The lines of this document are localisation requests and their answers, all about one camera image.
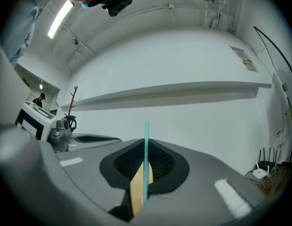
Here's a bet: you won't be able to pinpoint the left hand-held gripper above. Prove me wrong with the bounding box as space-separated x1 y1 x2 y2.
15 101 123 153

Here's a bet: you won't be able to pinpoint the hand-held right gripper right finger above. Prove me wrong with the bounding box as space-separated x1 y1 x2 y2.
136 138 267 226

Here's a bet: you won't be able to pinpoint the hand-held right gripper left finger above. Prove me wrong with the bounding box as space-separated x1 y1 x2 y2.
0 125 146 226

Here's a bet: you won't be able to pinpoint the light blue stick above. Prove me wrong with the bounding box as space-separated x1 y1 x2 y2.
143 120 150 206

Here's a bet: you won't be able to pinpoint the wooden coat rack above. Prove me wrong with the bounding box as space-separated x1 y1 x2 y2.
64 86 79 117

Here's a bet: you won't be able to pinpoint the white router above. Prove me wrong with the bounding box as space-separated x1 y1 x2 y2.
251 161 271 180

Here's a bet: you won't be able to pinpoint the black router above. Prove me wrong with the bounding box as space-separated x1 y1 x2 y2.
257 146 278 171

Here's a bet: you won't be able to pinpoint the ceiling tube light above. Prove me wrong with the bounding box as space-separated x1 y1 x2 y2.
47 0 75 39

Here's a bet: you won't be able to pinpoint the white ceiling conduit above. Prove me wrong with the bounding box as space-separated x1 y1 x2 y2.
84 3 177 49

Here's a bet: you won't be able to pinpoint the person's light blue shirt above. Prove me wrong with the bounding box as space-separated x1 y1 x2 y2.
1 0 54 68

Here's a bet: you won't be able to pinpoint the long wall shelf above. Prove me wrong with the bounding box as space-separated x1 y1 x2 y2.
59 81 273 112

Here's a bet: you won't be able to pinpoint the wall poster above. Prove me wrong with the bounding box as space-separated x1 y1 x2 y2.
229 46 258 73

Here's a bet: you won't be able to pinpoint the black head-worn camera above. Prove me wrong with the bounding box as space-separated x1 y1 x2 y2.
101 0 133 17

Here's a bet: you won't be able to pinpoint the white wall pipes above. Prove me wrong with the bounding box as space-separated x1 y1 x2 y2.
203 0 243 35

